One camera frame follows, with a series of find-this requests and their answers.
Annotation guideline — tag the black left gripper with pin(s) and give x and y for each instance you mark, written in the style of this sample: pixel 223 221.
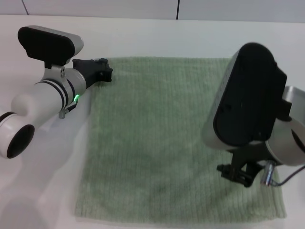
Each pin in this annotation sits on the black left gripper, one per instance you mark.
pixel 90 70

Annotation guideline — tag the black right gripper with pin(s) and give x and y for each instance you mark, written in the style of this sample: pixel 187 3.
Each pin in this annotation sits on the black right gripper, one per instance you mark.
pixel 252 155

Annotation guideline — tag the green terry towel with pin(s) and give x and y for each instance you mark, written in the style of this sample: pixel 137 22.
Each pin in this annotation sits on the green terry towel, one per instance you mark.
pixel 155 133

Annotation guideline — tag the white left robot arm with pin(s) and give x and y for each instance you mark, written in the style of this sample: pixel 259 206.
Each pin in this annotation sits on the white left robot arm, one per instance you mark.
pixel 40 102

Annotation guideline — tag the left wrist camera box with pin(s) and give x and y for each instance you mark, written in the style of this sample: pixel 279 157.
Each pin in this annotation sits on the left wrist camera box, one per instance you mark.
pixel 48 45

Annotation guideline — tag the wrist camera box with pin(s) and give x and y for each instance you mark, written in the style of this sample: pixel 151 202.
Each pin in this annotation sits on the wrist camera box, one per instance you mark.
pixel 48 45
pixel 247 95

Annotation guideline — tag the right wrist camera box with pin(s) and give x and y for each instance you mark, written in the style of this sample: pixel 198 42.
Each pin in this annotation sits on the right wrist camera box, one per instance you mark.
pixel 247 95

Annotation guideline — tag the black wall strip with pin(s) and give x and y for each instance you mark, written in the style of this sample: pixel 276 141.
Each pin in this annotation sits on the black wall strip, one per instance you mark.
pixel 177 9

